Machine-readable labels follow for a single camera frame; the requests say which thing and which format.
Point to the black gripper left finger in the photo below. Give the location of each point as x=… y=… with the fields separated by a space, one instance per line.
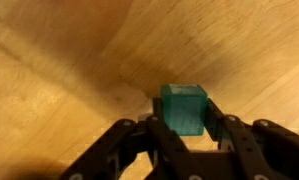
x=105 y=146

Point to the green cube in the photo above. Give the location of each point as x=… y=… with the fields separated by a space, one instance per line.
x=184 y=110

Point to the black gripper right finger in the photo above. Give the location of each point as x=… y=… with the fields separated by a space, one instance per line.
x=272 y=150

